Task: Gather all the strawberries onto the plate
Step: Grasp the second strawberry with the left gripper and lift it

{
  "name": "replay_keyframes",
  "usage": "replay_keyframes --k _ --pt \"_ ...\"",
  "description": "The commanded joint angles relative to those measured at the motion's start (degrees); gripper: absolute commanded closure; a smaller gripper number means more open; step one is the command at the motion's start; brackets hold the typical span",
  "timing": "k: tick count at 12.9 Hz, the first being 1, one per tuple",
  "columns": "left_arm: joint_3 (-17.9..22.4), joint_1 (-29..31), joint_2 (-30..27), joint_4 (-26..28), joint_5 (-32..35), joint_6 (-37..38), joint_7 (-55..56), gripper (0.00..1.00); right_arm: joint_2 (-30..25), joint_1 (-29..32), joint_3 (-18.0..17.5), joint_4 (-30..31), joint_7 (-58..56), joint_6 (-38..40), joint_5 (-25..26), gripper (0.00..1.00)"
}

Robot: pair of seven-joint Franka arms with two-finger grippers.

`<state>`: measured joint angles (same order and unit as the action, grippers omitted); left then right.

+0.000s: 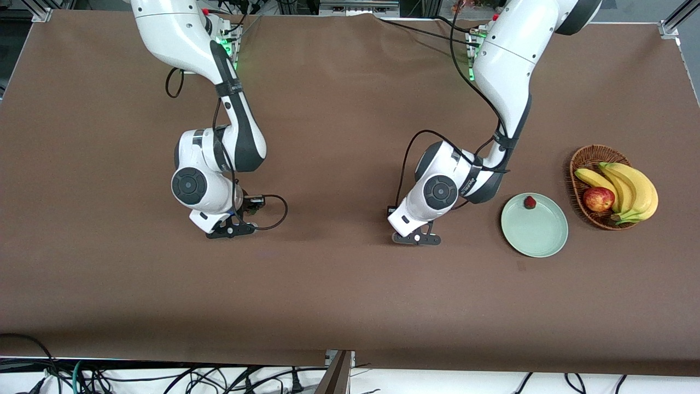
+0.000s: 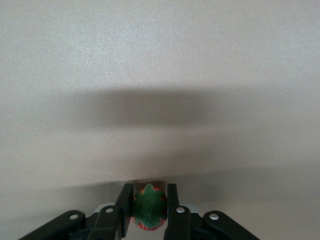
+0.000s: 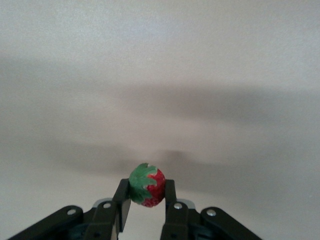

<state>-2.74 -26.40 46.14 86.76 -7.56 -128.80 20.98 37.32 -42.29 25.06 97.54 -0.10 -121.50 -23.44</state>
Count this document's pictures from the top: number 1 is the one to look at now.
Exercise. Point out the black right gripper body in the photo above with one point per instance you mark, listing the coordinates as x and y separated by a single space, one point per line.
247 208

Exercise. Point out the red strawberry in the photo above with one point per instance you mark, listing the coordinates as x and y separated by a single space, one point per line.
530 202

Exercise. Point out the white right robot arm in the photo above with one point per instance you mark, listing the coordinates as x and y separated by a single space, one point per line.
169 33

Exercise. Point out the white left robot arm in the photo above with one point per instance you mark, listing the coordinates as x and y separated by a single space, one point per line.
514 60

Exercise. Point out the pale green round plate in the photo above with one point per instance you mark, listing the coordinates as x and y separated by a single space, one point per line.
534 230

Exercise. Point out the brown table cover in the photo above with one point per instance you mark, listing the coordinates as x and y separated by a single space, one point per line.
350 301

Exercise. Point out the brown wicker basket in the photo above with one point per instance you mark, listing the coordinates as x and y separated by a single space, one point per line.
588 158

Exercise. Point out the silver metal box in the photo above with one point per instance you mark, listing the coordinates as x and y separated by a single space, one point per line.
355 8

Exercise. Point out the red apple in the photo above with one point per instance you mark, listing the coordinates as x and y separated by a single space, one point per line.
599 200

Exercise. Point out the orange toy objects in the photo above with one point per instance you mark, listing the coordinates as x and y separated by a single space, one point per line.
462 5

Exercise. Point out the yellow banana bunch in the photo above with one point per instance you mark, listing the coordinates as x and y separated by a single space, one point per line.
645 191

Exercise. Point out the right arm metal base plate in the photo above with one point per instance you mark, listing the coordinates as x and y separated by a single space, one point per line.
232 67

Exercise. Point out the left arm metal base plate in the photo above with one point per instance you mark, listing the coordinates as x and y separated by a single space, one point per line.
471 78

